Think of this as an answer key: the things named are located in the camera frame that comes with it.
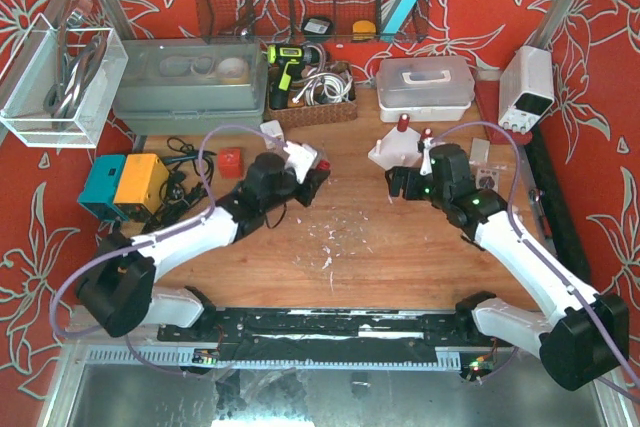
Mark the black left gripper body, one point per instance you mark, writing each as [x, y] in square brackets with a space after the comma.
[310, 188]

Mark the green black cordless drill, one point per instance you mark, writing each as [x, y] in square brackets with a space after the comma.
[289, 61]

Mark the white clear lidded case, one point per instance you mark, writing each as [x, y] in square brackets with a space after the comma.
[427, 89]

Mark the grey metal plate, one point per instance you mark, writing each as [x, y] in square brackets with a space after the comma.
[479, 152]

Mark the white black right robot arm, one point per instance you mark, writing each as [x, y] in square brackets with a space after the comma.
[578, 334]

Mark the black wire wall basket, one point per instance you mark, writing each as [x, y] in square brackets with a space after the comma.
[280, 21]

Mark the white bench power supply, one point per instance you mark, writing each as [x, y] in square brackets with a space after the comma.
[526, 89]

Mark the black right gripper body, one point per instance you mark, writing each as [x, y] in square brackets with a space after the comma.
[406, 183]

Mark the grey plastic storage box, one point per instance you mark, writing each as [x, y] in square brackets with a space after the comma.
[189, 87]

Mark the clear acrylic wall box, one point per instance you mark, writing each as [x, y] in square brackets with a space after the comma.
[59, 87]

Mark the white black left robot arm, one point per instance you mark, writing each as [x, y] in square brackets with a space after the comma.
[120, 288]

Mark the yellow tape measure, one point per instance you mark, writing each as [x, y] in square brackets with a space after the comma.
[363, 31]

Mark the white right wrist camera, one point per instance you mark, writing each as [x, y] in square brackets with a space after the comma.
[424, 148]

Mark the brown wicker basket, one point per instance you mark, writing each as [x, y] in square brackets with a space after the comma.
[320, 97]

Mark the red cube box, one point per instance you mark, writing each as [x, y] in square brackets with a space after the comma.
[230, 162]

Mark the orange soldering station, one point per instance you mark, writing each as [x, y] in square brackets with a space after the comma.
[138, 194]

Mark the bagged timer switch module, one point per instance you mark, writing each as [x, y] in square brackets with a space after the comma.
[489, 176]

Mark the white peg base plate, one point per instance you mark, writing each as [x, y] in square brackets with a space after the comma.
[397, 149]

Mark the teal box device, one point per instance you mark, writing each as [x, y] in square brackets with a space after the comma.
[100, 188]

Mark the white power adapter cube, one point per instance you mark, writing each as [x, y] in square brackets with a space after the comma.
[273, 134]

